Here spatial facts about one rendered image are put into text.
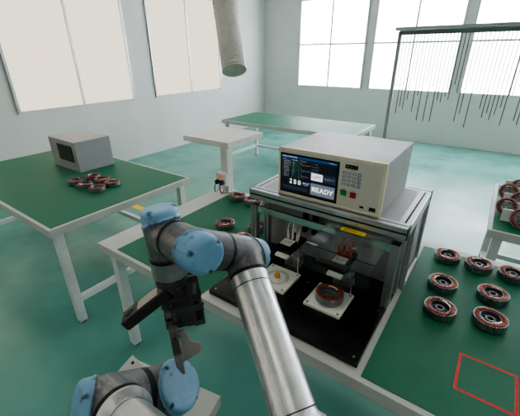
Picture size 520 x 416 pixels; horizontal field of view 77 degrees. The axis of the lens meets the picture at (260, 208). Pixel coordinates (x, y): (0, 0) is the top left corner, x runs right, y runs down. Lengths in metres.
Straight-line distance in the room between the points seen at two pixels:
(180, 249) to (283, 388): 0.27
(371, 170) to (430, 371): 0.67
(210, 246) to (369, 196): 0.81
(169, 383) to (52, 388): 1.57
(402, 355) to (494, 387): 0.26
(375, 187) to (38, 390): 2.04
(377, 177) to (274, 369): 0.82
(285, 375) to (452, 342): 0.91
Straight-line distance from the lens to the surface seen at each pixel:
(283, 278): 1.46
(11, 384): 2.50
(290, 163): 1.36
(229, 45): 2.32
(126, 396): 0.76
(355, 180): 1.26
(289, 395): 0.59
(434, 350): 1.35
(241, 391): 2.05
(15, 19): 5.50
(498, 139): 7.53
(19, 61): 5.46
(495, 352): 1.44
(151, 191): 2.55
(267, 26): 8.95
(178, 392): 0.85
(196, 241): 0.55
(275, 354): 0.59
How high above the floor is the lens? 1.66
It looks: 25 degrees down
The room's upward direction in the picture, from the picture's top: straight up
